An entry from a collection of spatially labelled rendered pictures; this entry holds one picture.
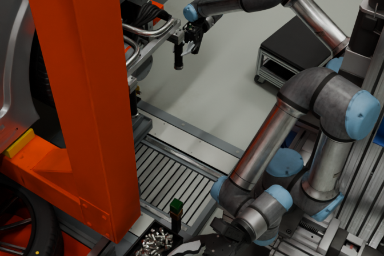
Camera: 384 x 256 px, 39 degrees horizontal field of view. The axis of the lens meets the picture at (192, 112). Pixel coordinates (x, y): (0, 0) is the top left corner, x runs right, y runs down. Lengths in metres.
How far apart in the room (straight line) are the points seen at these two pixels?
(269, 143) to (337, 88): 0.23
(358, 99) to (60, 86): 0.80
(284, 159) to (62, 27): 0.81
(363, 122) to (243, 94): 2.02
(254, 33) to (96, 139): 2.33
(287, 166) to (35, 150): 1.05
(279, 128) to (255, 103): 1.86
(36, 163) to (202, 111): 1.31
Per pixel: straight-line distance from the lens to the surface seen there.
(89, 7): 1.31
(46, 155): 2.24
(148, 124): 2.96
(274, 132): 1.45
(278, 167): 1.72
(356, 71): 1.67
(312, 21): 2.17
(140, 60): 2.12
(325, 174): 1.58
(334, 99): 1.38
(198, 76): 3.44
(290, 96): 1.43
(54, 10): 1.34
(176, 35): 2.27
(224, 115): 3.22
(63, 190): 2.12
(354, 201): 1.97
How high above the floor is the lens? 2.42
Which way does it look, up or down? 49 degrees down
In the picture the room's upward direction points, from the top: 2 degrees clockwise
